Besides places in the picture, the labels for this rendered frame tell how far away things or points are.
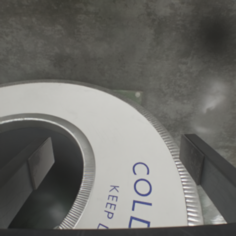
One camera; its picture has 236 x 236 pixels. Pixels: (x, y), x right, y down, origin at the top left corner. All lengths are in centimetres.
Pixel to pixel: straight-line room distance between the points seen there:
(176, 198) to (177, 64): 85
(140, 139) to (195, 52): 72
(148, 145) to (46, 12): 88
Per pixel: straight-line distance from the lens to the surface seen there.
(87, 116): 73
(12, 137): 87
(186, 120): 148
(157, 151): 62
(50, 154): 17
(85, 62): 114
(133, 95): 121
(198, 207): 56
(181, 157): 17
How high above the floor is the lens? 103
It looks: 49 degrees down
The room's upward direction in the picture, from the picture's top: 178 degrees counter-clockwise
